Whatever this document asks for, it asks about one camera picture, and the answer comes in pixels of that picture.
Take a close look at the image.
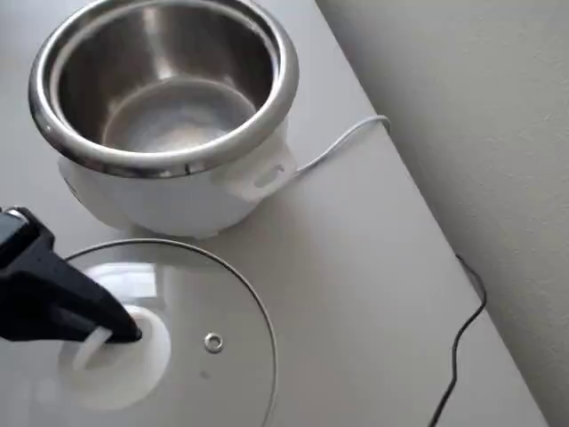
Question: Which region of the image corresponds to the stainless steel inner pot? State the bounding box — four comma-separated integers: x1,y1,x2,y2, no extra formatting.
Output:
51,0,285,157

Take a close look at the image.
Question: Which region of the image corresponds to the white power cord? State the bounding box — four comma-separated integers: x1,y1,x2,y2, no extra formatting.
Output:
293,114,391,177

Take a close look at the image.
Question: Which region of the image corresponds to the white rice cooker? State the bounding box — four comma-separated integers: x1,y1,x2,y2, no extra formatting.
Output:
28,0,300,240

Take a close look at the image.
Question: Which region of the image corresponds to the glass lid with white knob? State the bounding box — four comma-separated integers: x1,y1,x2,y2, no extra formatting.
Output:
0,238,277,427

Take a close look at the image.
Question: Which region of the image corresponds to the black cable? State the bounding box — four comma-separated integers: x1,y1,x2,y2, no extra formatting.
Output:
429,253,488,427

